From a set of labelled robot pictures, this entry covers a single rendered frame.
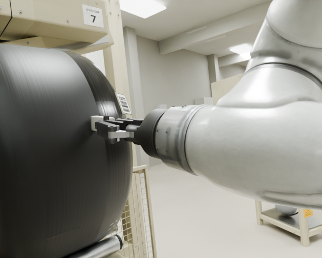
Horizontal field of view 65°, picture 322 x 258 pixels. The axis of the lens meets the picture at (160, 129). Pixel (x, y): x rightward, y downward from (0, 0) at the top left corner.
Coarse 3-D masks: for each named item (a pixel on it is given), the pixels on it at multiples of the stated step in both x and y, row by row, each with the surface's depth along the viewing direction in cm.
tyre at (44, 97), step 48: (0, 48) 55; (0, 96) 46; (48, 96) 49; (96, 96) 56; (0, 144) 44; (48, 144) 46; (96, 144) 53; (0, 192) 45; (48, 192) 46; (96, 192) 54; (0, 240) 49; (48, 240) 50; (96, 240) 64
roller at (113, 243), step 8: (104, 240) 69; (112, 240) 70; (120, 240) 71; (88, 248) 66; (96, 248) 66; (104, 248) 67; (112, 248) 68; (120, 248) 70; (72, 256) 62; (80, 256) 63; (88, 256) 64; (96, 256) 65; (104, 256) 67
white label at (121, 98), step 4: (116, 92) 62; (116, 96) 61; (120, 96) 62; (124, 96) 64; (120, 100) 62; (124, 100) 63; (120, 104) 61; (124, 104) 62; (120, 108) 60; (124, 108) 62; (128, 108) 63; (124, 112) 61; (128, 112) 62
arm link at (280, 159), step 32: (224, 96) 28; (256, 96) 24; (288, 96) 23; (320, 96) 25; (192, 128) 28; (224, 128) 24; (256, 128) 22; (288, 128) 20; (320, 128) 19; (192, 160) 28; (224, 160) 24; (256, 160) 22; (288, 160) 20; (320, 160) 19; (256, 192) 23; (288, 192) 21; (320, 192) 19
